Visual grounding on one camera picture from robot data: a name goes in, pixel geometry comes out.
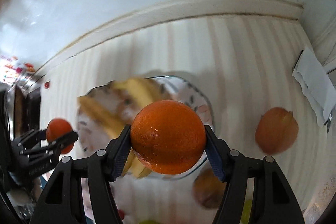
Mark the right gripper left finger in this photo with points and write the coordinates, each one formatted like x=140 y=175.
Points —
x=62 y=201

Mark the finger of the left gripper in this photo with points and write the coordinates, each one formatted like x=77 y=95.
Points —
x=65 y=141
x=28 y=140

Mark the orange fruit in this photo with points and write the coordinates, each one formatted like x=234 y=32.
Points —
x=168 y=137
x=56 y=128

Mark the green apple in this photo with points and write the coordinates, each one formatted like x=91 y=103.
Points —
x=246 y=212

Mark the dark red apple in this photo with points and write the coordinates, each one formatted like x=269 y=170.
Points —
x=208 y=190

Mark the large yellow banana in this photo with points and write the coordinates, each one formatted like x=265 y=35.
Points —
x=134 y=94

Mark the small red cherry tomato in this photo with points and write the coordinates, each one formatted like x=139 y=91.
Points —
x=47 y=84

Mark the white paper towel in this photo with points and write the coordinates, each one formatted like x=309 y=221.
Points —
x=315 y=85

